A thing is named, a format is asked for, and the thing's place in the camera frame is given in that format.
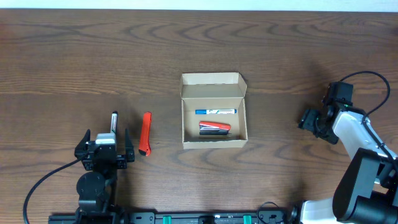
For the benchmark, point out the red stapler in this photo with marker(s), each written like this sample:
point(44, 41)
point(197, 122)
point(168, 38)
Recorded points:
point(213, 128)

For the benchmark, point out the black whiteboard marker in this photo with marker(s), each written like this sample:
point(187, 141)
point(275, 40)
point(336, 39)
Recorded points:
point(114, 121)

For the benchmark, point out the open cardboard box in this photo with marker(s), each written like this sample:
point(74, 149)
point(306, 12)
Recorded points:
point(203, 91)

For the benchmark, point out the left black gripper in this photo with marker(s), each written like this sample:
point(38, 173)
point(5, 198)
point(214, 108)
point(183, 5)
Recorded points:
point(79, 150)

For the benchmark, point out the blue whiteboard marker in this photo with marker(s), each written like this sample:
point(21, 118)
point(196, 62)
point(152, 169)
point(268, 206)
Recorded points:
point(216, 111)

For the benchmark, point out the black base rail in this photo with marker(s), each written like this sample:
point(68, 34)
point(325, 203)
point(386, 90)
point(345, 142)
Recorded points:
point(265, 216)

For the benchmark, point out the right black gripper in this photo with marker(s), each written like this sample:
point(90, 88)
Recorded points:
point(303, 123)

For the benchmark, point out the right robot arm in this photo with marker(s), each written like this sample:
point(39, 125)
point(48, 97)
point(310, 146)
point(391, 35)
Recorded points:
point(367, 192)

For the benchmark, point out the orange utility knife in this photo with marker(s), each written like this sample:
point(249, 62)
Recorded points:
point(144, 145)

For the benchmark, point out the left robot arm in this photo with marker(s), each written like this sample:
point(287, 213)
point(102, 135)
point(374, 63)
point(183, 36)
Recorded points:
point(97, 187)

